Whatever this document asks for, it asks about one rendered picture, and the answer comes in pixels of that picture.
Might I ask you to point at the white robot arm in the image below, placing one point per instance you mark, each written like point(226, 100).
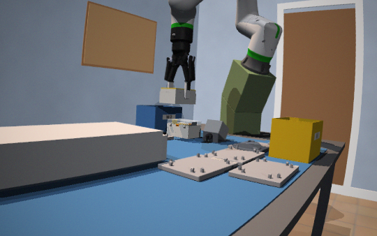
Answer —
point(264, 34)

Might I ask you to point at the yellow bin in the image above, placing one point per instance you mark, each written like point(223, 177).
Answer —
point(295, 139)

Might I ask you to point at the beige rectangular plate nest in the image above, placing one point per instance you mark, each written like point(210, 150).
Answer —
point(170, 137)

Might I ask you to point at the blue bench mat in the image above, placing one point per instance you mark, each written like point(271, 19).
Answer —
point(143, 201)

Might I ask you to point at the blue open-top bin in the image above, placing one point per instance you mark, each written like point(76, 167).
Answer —
point(156, 116)

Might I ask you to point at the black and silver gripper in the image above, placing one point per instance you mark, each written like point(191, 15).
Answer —
point(179, 57)

